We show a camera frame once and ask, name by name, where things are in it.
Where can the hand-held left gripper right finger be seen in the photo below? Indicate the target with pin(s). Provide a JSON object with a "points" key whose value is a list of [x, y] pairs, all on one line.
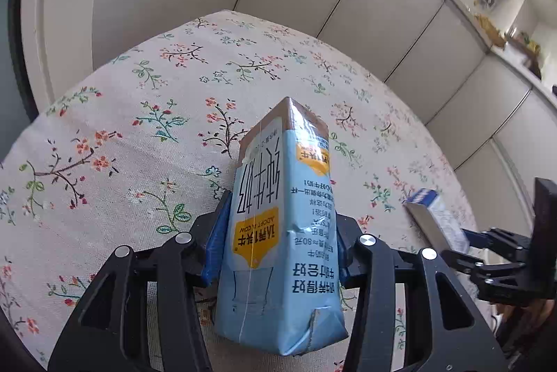
{"points": [[343, 267]]}

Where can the floral tablecloth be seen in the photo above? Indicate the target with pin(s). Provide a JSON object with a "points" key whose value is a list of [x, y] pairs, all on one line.
{"points": [[130, 93]]}

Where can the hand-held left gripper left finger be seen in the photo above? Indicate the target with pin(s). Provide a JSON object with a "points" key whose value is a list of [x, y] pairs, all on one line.
{"points": [[215, 250]]}

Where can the light blue milk carton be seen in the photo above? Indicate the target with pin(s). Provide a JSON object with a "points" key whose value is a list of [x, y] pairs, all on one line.
{"points": [[278, 224]]}

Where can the white kitchen countertop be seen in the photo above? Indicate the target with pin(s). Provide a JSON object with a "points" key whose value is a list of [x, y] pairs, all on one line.
{"points": [[459, 10]]}

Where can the small dark labelled box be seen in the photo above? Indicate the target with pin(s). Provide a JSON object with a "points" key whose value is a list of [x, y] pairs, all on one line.
{"points": [[435, 219]]}

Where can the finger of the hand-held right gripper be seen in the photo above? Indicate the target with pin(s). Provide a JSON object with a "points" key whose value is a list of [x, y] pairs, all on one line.
{"points": [[461, 261], [476, 239]]}

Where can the wicker basket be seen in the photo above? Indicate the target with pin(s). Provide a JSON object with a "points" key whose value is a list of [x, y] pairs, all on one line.
{"points": [[491, 30]]}

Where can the rack with green yellow packets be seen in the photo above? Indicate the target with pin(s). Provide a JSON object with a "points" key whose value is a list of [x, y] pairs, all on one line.
{"points": [[524, 50]]}

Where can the white side kitchen cabinet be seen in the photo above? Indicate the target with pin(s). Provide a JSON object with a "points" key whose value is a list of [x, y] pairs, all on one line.
{"points": [[500, 115]]}

